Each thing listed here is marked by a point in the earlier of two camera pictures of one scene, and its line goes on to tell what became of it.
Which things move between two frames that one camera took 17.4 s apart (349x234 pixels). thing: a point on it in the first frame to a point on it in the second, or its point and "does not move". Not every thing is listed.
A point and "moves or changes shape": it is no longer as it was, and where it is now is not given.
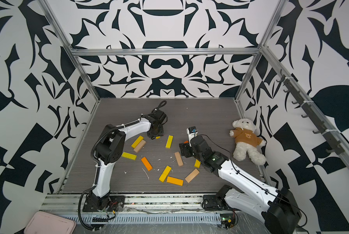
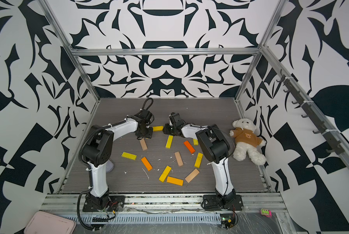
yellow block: x=133 y=157 does not move
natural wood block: x=140 y=146 moves or changes shape
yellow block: x=197 y=164 does not move
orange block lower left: x=147 y=164 does not move
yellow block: x=169 y=141 does not move
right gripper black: x=184 y=147 to x=165 y=129
